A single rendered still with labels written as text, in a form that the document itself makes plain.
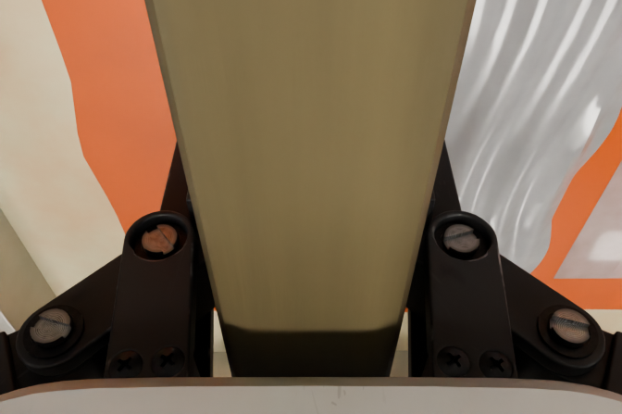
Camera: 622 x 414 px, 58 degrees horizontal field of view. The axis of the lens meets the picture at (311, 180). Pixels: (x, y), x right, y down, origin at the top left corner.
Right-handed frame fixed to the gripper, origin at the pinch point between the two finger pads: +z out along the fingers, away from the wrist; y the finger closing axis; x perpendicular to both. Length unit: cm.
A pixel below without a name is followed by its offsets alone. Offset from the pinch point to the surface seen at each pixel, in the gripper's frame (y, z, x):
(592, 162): 11.9, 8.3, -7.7
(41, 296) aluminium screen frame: -14.1, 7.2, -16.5
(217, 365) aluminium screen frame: -5.9, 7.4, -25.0
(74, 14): -7.7, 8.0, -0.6
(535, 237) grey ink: 10.7, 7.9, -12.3
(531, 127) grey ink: 8.4, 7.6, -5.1
